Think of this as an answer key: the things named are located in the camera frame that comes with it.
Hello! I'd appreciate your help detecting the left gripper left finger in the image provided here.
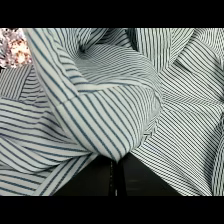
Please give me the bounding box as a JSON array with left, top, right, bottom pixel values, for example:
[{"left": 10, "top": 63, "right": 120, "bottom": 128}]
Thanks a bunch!
[{"left": 53, "top": 154, "right": 117, "bottom": 197}]

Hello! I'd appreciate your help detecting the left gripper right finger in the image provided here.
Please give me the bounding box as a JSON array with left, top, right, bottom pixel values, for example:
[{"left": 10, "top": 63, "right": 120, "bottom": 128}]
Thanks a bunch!
[{"left": 116, "top": 152, "right": 183, "bottom": 197}]

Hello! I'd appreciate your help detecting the white blue striped shirt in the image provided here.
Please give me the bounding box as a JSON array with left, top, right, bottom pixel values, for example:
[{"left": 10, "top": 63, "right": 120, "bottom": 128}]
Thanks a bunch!
[{"left": 0, "top": 27, "right": 224, "bottom": 197}]

